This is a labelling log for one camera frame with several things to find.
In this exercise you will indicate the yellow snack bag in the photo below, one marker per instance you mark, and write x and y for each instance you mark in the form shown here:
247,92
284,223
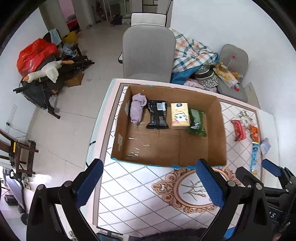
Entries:
226,76

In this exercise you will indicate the green wipes packet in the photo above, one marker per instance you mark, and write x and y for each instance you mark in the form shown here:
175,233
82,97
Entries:
197,123

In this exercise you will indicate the red plastic bag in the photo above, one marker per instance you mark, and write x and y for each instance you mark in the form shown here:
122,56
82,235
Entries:
30,58

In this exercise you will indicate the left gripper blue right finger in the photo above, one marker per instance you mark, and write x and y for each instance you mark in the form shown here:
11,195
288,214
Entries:
226,195

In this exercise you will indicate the yellow tissue pack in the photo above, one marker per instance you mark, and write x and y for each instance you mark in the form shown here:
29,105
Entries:
180,115

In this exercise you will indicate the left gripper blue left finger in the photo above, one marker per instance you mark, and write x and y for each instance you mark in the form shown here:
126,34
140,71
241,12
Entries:
44,222

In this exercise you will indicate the grey chair with clutter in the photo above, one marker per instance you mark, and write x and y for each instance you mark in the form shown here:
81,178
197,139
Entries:
236,60

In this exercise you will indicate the black snack packet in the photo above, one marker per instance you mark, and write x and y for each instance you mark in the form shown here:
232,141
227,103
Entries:
158,114

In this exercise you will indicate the pink floral cloth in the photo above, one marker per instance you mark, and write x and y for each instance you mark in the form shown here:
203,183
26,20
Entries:
196,84

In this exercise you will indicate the blue duvet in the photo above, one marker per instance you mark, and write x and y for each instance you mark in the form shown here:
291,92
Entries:
182,75

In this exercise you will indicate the blue tube packet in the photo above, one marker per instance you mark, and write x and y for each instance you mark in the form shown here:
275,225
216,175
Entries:
254,158

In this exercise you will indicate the small cardboard box on floor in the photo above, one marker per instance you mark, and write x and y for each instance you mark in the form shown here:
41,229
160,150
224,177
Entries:
76,80

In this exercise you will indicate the white goose plush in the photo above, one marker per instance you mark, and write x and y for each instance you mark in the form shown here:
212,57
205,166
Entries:
50,70

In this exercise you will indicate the lavender tissue pack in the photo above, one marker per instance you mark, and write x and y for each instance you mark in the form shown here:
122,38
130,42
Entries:
265,146

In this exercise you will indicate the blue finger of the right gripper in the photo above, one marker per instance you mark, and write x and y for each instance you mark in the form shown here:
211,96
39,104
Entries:
272,168

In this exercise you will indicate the red snack packet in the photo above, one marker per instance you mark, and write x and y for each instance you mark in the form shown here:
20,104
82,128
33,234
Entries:
239,129

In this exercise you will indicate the orange snack packet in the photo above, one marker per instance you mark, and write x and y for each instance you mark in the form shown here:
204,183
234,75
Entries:
254,133

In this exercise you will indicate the grey chair near table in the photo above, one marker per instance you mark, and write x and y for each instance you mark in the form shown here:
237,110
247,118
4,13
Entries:
148,53

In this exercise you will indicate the purple socks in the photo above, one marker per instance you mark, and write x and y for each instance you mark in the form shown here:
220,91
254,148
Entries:
138,103

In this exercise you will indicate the white chair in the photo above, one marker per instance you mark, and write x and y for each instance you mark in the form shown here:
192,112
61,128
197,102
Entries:
148,19

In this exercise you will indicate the striped black hat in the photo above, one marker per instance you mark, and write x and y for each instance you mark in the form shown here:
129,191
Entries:
206,77

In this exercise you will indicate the dark wooden chair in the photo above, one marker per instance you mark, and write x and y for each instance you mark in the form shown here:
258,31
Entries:
14,150

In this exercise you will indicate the plaid blanket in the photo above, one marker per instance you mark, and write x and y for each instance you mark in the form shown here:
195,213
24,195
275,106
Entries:
190,53

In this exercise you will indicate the black stroller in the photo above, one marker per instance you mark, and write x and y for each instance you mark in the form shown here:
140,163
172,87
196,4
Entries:
41,90

